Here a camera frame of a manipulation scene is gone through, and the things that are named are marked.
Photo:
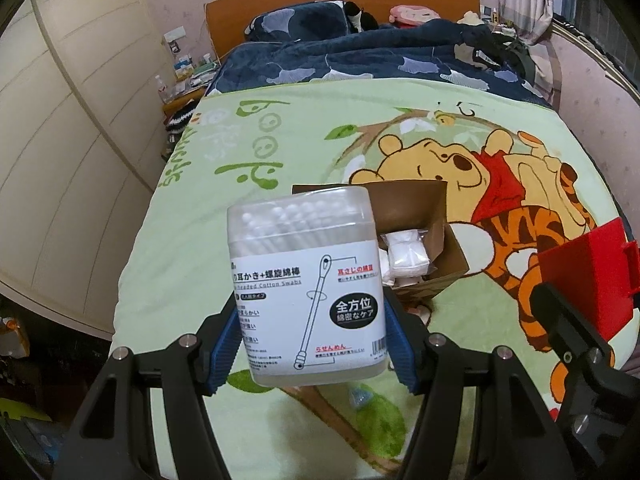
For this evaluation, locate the white cotton pads packet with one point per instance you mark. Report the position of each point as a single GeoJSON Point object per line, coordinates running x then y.
{"type": "Point", "coordinates": [407, 255]}

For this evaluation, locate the green cartoon printed blanket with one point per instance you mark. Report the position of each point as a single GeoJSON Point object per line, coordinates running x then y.
{"type": "Point", "coordinates": [200, 210]}

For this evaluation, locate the yellow green sheet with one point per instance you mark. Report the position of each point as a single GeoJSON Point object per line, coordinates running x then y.
{"type": "Point", "coordinates": [22, 409]}

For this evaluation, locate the dark blue leaf pillow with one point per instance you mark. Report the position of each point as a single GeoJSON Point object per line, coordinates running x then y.
{"type": "Point", "coordinates": [295, 22]}

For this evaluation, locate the clear plastic bottle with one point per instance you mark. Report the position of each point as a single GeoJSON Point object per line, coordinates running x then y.
{"type": "Point", "coordinates": [160, 89]}

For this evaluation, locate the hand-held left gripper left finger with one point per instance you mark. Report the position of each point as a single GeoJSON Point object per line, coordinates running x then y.
{"type": "Point", "coordinates": [225, 355]}

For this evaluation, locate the pink plush toy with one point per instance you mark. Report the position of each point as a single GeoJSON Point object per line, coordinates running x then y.
{"type": "Point", "coordinates": [410, 15]}

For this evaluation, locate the patterned curtain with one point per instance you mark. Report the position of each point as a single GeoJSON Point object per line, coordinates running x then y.
{"type": "Point", "coordinates": [525, 0]}

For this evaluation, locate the clear cotton swab box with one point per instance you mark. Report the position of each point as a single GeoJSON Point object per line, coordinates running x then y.
{"type": "Point", "coordinates": [300, 300]}

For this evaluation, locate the cream wardrobe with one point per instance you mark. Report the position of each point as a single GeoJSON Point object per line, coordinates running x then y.
{"type": "Point", "coordinates": [65, 160]}

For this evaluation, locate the wooden nightstand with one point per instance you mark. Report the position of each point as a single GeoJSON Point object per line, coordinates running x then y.
{"type": "Point", "coordinates": [185, 97]}

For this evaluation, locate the black white plush toy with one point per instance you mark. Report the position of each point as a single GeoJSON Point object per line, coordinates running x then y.
{"type": "Point", "coordinates": [360, 16]}

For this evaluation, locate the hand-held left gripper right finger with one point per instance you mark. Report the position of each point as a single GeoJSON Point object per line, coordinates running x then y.
{"type": "Point", "coordinates": [402, 355]}

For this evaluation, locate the dark blue leaf duvet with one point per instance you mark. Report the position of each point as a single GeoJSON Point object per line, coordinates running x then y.
{"type": "Point", "coordinates": [350, 65]}

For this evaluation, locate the red plastic box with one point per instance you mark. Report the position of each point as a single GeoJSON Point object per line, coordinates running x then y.
{"type": "Point", "coordinates": [595, 270]}

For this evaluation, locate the striped knitted cloth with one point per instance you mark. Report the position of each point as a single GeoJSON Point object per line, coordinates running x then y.
{"type": "Point", "coordinates": [180, 122]}

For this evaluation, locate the pink white toothbrush case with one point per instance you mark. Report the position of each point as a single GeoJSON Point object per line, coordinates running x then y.
{"type": "Point", "coordinates": [420, 313]}

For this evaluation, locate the brown cardboard box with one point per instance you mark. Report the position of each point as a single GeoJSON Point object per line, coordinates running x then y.
{"type": "Point", "coordinates": [415, 200]}

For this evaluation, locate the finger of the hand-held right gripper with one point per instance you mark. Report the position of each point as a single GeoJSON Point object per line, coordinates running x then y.
{"type": "Point", "coordinates": [565, 330]}

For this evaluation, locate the small boxes on nightstand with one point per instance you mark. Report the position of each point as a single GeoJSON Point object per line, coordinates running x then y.
{"type": "Point", "coordinates": [192, 67]}

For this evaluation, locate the dark clothes pile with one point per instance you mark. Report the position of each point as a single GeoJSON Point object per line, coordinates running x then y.
{"type": "Point", "coordinates": [505, 52]}

